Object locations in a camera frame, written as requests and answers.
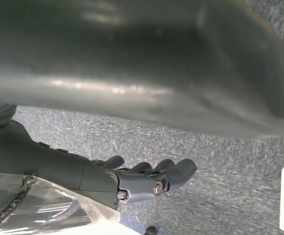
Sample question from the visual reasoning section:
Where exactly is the clear plastic wrist cover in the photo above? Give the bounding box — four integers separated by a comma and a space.
0, 173, 121, 235

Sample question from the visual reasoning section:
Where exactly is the grey robot torso shell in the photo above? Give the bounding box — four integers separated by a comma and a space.
0, 0, 284, 139

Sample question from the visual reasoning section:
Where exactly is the black braided cable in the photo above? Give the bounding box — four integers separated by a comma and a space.
0, 175, 37, 235

